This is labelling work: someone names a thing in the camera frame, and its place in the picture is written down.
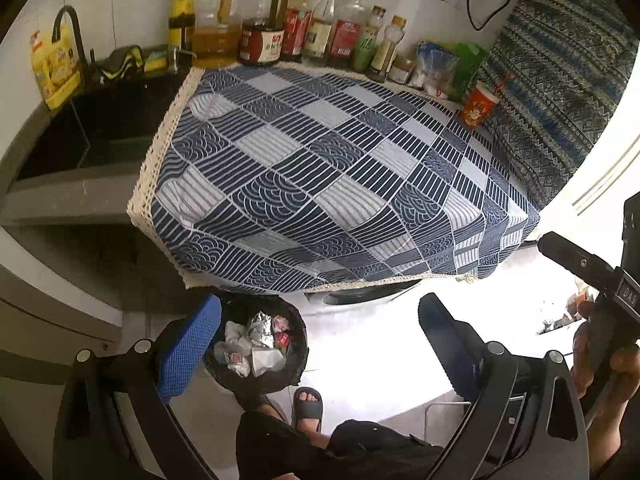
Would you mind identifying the white paper wad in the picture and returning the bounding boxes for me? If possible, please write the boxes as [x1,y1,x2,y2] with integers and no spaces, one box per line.
[224,321,253,358]

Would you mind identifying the black kitchen faucet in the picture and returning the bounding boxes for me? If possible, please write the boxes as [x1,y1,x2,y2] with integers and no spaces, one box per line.
[51,4,93,93]

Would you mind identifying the yellow cap vinegar bottle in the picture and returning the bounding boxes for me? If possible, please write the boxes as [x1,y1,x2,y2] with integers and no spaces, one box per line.
[302,0,336,66]

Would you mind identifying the black kitchen sink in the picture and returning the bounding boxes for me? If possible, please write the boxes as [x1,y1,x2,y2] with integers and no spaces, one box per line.
[16,68,189,181]

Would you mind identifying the clear yellow cap bottle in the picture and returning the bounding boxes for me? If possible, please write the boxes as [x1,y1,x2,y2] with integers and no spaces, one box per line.
[368,15,407,82]

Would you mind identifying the large cooking oil jug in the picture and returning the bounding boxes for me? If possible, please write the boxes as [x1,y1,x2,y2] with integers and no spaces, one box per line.
[192,0,241,70]

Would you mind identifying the dark dish cloth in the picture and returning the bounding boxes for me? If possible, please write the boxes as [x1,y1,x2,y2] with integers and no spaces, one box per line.
[90,46,145,87]

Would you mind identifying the green packaging bag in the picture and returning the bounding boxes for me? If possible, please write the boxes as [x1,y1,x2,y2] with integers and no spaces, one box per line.
[448,42,487,101]

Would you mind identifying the gold cap red label bottle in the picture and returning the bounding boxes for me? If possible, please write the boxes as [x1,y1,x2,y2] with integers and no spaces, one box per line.
[326,0,367,68]

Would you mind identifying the blue patterned tablecloth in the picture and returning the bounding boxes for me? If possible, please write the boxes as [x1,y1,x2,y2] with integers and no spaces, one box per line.
[127,63,539,295]

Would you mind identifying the yellow green sponge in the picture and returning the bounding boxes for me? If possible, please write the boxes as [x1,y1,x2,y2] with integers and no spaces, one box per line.
[143,50,168,74]

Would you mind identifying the dark soy sauce jug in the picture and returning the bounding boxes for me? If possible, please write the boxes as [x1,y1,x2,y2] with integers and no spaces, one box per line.
[238,0,288,66]

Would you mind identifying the torn white paper cup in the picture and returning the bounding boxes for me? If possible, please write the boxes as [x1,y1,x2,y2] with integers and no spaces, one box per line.
[250,347,286,377]

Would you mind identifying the person's right hand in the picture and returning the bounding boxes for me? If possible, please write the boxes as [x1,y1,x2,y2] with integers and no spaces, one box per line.
[569,300,640,470]

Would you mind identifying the green cap yellow label bottle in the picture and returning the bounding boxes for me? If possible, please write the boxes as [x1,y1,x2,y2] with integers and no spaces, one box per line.
[168,0,195,51]

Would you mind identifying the red paper drink cup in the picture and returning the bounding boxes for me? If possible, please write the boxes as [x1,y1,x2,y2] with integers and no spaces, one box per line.
[460,81,500,128]

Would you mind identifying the small glass jar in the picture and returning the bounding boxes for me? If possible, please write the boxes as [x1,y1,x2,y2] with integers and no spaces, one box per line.
[387,54,416,84]

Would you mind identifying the blue white plastic bag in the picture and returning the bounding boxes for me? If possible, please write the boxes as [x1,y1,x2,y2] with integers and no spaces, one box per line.
[409,42,458,99]

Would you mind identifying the black trash bin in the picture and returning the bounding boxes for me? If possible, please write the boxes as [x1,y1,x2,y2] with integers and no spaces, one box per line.
[203,292,309,394]

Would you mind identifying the silver foil bag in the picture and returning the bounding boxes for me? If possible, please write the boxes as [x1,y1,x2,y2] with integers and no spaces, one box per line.
[247,311,274,348]

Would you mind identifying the black slipper foot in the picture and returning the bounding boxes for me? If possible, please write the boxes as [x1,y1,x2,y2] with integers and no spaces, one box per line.
[292,387,323,432]

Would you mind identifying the black cap red label bottle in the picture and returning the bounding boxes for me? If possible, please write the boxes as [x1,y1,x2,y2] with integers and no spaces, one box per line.
[281,0,312,61]

